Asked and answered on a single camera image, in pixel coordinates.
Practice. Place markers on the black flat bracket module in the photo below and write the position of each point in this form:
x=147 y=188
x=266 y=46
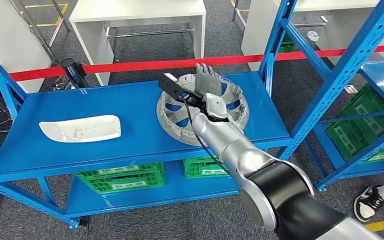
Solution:
x=168 y=84

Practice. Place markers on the white cabinet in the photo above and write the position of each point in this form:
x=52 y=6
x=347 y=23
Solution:
x=13 y=43

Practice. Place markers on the person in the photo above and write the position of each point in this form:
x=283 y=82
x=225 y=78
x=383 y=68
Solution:
x=367 y=202

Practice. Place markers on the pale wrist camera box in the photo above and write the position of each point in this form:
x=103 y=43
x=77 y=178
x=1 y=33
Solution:
x=216 y=106

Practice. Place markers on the white table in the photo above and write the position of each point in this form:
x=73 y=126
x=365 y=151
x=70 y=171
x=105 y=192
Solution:
x=255 y=33
x=337 y=30
x=135 y=10

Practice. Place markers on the speckled white curved plastic part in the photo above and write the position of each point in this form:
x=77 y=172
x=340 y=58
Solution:
x=79 y=129

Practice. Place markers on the chrome tube frame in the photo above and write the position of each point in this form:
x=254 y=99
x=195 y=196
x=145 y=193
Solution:
x=59 y=13
x=240 y=18

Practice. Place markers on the red barrier tape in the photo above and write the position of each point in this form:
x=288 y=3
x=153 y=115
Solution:
x=145 y=64

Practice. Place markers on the wide blue metal shelf rack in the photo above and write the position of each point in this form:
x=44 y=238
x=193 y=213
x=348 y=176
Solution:
x=112 y=99

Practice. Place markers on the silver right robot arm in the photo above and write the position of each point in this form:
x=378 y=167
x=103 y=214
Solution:
x=231 y=145

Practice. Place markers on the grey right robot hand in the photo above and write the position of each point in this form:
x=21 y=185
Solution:
x=208 y=82

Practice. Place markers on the black barrier post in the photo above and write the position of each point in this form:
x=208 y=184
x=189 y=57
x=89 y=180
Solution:
x=72 y=70

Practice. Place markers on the clear crumpled plastic item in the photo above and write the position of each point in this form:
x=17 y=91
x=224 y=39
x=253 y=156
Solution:
x=313 y=36

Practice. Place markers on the round silver metal part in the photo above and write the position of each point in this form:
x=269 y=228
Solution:
x=165 y=121

